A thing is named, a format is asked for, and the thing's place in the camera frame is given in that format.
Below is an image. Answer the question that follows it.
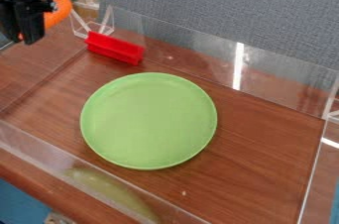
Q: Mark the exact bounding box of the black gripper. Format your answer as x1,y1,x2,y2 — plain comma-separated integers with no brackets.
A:
0,0,57,45

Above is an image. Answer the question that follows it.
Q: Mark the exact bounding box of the orange toy carrot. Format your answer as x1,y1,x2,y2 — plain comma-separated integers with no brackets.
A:
43,0,77,32

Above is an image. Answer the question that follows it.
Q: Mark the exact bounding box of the green round plate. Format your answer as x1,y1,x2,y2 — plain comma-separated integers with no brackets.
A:
80,72,218,170

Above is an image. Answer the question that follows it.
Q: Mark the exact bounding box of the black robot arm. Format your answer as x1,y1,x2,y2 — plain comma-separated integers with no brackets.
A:
0,0,57,45

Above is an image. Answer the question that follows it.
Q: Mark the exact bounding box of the red plastic block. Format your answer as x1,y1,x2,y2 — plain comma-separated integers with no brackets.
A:
84,31,144,65

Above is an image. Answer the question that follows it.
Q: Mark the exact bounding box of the clear acrylic enclosure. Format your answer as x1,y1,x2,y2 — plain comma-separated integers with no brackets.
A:
0,10,339,224

